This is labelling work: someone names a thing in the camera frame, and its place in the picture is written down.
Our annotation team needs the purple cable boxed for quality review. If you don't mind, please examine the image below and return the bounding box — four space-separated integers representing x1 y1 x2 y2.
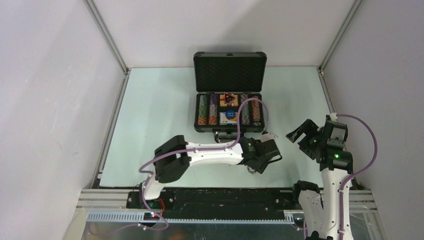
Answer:
303 114 379 240
138 97 270 231

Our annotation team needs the aluminium frame post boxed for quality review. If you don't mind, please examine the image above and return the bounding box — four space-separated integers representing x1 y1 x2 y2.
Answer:
83 0 129 75
318 0 364 76

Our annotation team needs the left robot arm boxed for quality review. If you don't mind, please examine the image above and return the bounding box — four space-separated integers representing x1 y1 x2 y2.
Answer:
138 134 283 208

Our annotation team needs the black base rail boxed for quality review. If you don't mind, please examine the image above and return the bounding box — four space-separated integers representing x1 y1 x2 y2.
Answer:
147 183 307 220

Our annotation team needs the red triangular dealer button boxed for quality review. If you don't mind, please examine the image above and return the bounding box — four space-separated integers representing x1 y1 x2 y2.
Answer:
224 93 236 104

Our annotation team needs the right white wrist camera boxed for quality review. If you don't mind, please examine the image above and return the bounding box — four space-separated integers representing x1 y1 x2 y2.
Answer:
326 112 338 122

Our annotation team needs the blue small blind button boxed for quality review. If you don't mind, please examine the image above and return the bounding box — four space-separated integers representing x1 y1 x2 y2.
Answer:
225 110 237 120

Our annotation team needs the blue orange chip row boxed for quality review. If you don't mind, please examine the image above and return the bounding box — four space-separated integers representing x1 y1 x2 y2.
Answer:
240 93 251 125

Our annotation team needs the right aluminium frame post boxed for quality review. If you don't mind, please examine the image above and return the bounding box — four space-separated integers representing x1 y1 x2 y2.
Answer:
318 0 364 76

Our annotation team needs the grey cable duct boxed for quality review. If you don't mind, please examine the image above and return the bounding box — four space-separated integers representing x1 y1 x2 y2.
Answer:
86 211 295 225

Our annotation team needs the purple blue chip row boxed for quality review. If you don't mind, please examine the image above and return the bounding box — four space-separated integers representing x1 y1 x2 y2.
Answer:
208 94 218 125

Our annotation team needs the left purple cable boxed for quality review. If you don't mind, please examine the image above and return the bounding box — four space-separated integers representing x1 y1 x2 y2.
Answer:
138 97 270 231

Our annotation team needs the brown chip row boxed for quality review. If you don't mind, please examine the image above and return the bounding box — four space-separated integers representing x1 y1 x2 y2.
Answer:
251 95 261 126

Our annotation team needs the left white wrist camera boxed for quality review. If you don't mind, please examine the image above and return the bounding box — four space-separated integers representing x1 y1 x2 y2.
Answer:
260 132 278 142

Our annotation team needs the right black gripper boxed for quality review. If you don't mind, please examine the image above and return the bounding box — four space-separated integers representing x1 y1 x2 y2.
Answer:
285 118 326 160

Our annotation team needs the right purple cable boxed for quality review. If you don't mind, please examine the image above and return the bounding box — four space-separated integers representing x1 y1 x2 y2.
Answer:
303 114 379 240

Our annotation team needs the green chip row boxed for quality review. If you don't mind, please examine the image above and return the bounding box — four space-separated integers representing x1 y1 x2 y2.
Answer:
197 95 208 125

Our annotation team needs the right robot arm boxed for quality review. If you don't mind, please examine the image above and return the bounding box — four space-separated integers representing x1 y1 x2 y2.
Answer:
286 119 354 240

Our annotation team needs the blue card deck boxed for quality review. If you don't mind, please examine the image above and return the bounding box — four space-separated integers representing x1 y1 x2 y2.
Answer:
219 111 238 125

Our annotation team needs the grey poker chip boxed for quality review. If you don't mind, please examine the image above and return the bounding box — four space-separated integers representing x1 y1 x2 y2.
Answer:
247 166 257 174

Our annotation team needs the red card deck box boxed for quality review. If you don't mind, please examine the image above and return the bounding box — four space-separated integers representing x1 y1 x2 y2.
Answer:
219 93 239 107

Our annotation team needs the black poker case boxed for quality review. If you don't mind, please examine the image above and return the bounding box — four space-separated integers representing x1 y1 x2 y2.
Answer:
193 51 268 143

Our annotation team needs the left aluminium frame post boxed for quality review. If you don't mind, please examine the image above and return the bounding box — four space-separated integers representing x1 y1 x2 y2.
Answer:
83 0 129 75

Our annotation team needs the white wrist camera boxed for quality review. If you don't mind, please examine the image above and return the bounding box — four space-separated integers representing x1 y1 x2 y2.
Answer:
326 112 338 122
260 132 278 142

